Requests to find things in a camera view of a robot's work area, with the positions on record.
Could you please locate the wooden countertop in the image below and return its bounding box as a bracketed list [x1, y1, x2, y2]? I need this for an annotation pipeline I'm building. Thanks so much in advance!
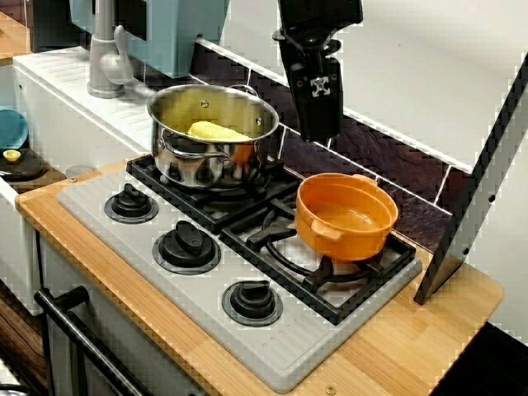
[15, 158, 504, 396]

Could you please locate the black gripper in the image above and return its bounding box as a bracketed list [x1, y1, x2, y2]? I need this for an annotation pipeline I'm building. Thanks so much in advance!
[271, 24, 344, 144]

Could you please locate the white oven front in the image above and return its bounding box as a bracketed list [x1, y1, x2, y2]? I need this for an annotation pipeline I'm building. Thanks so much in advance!
[35, 233, 207, 396]

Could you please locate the black oven door handle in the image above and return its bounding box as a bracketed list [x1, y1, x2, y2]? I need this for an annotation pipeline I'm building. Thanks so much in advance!
[34, 285, 153, 396]

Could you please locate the orange plastic pot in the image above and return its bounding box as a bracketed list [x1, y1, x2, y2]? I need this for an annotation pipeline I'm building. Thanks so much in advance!
[294, 172, 399, 263]

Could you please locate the black box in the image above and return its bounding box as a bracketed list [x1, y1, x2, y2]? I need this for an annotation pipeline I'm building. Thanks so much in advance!
[31, 0, 90, 54]

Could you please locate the grey toy faucet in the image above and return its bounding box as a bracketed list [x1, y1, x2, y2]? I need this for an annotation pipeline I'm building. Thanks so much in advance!
[86, 0, 133, 99]

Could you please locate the grey stove top panel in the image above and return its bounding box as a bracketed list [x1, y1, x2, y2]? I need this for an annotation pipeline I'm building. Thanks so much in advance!
[56, 164, 424, 393]

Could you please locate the dark brown lid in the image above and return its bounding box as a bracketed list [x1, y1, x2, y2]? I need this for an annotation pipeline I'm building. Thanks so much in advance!
[0, 154, 47, 181]

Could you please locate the yellow corn cob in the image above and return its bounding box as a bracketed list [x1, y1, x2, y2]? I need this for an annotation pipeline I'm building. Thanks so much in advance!
[187, 120, 252, 142]

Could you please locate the white sink unit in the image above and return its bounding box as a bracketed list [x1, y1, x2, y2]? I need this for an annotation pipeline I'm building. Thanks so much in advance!
[0, 45, 154, 317]

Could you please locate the black and white side panel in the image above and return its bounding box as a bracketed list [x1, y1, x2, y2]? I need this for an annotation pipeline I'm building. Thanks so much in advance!
[413, 53, 528, 306]

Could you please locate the teal plate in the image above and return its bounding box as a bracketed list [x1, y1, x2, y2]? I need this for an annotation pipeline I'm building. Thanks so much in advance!
[0, 106, 29, 150]

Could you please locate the teal plastic box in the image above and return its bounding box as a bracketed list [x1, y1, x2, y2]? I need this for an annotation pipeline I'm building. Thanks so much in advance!
[68, 0, 230, 79]

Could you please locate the black burner grate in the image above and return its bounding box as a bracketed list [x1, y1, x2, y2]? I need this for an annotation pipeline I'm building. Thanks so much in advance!
[125, 152, 304, 234]
[218, 185, 417, 327]

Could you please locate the black stove knob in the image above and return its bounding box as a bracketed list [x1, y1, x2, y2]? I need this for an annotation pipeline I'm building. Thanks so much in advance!
[103, 183, 159, 225]
[221, 279, 285, 328]
[152, 219, 222, 276]

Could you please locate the stainless steel pot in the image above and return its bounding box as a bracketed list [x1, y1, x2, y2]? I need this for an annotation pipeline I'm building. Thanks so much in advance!
[147, 83, 281, 191]

